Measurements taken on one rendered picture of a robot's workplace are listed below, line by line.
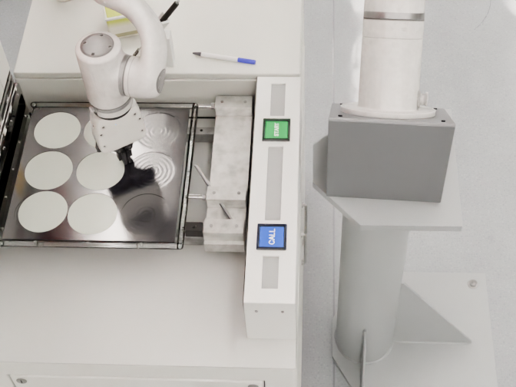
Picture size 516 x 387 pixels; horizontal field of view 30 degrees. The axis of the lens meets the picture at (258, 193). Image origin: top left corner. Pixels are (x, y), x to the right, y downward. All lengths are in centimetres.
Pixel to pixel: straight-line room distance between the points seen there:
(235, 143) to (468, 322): 106
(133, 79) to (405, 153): 55
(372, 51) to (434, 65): 154
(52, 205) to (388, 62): 73
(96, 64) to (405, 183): 67
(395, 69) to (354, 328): 90
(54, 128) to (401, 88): 75
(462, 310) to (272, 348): 109
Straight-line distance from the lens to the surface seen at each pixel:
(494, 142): 323
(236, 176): 200
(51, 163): 206
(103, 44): 178
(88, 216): 196
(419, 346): 278
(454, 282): 289
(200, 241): 197
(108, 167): 202
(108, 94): 181
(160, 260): 197
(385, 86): 190
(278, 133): 196
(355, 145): 190
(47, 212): 198
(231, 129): 208
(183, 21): 219
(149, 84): 177
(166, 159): 202
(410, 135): 187
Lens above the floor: 247
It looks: 54 degrees down
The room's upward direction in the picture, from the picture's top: 4 degrees counter-clockwise
